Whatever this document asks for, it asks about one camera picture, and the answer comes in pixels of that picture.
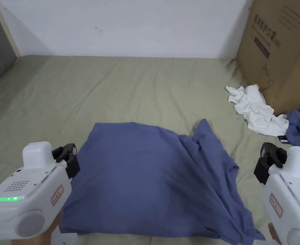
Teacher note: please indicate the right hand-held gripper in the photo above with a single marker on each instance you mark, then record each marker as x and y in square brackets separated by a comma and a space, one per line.
[293, 194]

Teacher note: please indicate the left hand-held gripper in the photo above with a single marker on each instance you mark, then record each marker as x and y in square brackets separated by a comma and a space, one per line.
[25, 201]

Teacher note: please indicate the person's right hand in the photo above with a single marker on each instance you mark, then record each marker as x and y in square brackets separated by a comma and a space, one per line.
[272, 231]

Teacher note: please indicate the person's left hand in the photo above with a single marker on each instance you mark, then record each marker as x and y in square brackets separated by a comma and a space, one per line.
[50, 236]

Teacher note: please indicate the black phone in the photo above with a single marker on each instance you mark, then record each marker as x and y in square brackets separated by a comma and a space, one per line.
[283, 139]

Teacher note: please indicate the crumpled blue garment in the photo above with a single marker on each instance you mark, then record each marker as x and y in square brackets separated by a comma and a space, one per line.
[299, 130]

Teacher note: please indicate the crumpled white cloth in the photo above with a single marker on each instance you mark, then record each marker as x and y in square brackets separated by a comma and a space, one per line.
[257, 109]

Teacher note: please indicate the bed with pale green sheet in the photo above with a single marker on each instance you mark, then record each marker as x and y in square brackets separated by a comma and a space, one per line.
[114, 89]

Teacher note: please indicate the dark blue shirt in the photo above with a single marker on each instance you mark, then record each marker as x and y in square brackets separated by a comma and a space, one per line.
[145, 176]

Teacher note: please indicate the large brown cardboard carton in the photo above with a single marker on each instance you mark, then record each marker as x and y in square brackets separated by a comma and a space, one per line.
[280, 46]

